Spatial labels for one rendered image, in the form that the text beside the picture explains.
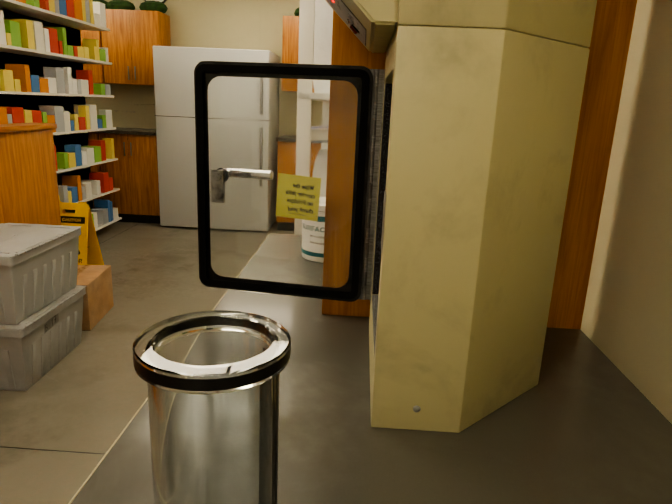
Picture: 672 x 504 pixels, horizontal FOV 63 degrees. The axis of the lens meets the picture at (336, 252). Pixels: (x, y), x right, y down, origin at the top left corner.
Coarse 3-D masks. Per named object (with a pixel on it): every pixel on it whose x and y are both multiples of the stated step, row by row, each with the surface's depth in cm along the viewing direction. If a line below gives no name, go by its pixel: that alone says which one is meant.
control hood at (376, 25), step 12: (348, 0) 59; (360, 0) 55; (372, 0) 55; (384, 0) 55; (396, 0) 56; (336, 12) 84; (360, 12) 58; (372, 12) 56; (384, 12) 56; (396, 12) 56; (372, 24) 58; (384, 24) 56; (396, 24) 58; (372, 36) 68; (384, 36) 66; (372, 48) 80; (384, 48) 79
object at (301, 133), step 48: (240, 96) 91; (288, 96) 90; (336, 96) 88; (240, 144) 93; (288, 144) 92; (336, 144) 90; (240, 192) 96; (288, 192) 94; (336, 192) 92; (240, 240) 98; (288, 240) 96; (336, 240) 95
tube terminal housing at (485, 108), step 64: (448, 0) 55; (512, 0) 55; (576, 0) 64; (448, 64) 57; (512, 64) 58; (576, 64) 67; (448, 128) 58; (512, 128) 60; (576, 128) 71; (448, 192) 60; (512, 192) 64; (384, 256) 62; (448, 256) 62; (512, 256) 67; (384, 320) 64; (448, 320) 64; (512, 320) 71; (384, 384) 67; (448, 384) 66; (512, 384) 75
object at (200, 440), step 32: (192, 320) 42; (224, 320) 42; (256, 320) 42; (160, 352) 39; (192, 352) 42; (224, 352) 43; (256, 352) 42; (256, 384) 35; (160, 416) 36; (192, 416) 35; (224, 416) 35; (256, 416) 37; (160, 448) 37; (192, 448) 36; (224, 448) 36; (256, 448) 37; (160, 480) 38; (192, 480) 36; (224, 480) 36; (256, 480) 38
